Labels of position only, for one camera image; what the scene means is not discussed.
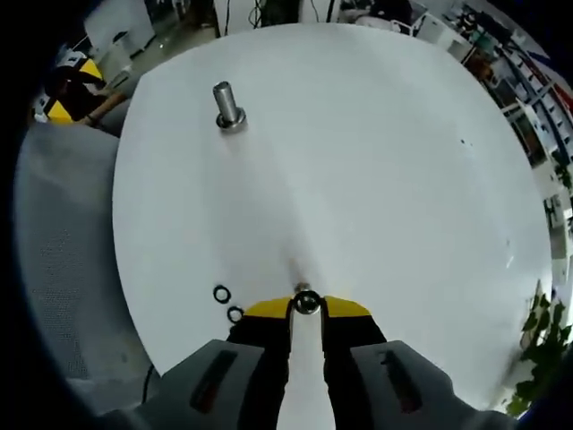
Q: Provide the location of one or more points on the green leafy potted plant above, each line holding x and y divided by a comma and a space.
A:
544, 340

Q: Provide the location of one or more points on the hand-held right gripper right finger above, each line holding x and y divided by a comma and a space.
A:
380, 363

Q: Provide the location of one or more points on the white low cabinet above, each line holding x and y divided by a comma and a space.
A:
121, 24

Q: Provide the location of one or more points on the large threaded steel stud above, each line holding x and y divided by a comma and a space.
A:
226, 100

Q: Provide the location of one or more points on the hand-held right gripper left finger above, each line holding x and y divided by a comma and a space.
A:
242, 358

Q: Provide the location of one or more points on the grey mesh office chair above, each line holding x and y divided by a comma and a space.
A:
62, 233

